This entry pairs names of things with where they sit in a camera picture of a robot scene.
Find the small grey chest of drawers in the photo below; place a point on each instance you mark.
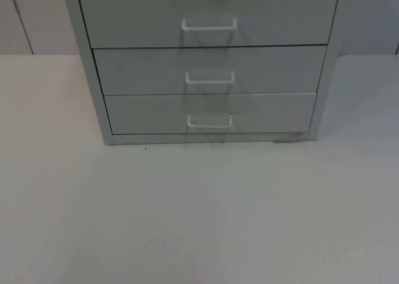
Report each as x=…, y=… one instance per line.
x=205, y=63

